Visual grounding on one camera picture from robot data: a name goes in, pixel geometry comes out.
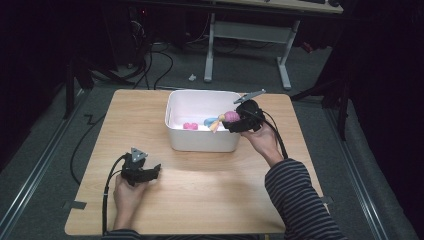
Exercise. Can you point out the white plastic bin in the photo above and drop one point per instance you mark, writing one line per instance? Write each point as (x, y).
(200, 136)

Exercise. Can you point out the black computer mouse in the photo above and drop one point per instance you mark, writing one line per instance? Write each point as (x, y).
(334, 2)

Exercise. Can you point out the black metal stand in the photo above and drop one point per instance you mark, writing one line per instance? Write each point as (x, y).
(341, 106)
(70, 86)

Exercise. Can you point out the red object under desk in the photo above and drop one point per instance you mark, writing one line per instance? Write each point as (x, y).
(307, 47)

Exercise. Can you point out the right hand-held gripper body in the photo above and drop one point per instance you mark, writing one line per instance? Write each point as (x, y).
(251, 115)

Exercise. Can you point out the black computer tower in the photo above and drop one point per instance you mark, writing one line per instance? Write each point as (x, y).
(138, 33)

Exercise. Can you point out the black keyboard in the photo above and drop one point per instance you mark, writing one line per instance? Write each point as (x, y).
(311, 1)

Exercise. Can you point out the white-legged desk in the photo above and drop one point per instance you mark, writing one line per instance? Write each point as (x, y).
(253, 32)

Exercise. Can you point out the grey tape piece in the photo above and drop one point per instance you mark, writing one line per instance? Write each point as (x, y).
(328, 200)
(74, 204)

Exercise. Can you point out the person's right hand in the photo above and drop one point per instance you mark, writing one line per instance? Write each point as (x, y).
(263, 143)

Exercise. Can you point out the pink bone toy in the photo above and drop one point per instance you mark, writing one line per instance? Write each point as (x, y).
(190, 126)

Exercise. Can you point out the person's left hand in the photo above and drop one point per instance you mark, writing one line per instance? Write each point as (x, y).
(128, 196)

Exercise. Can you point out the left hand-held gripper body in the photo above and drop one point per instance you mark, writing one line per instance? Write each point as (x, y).
(133, 171)

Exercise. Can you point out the metal floor rail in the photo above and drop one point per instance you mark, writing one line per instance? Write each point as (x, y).
(40, 163)
(358, 173)

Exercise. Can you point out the white paper scrap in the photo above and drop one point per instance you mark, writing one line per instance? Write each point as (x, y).
(192, 77)

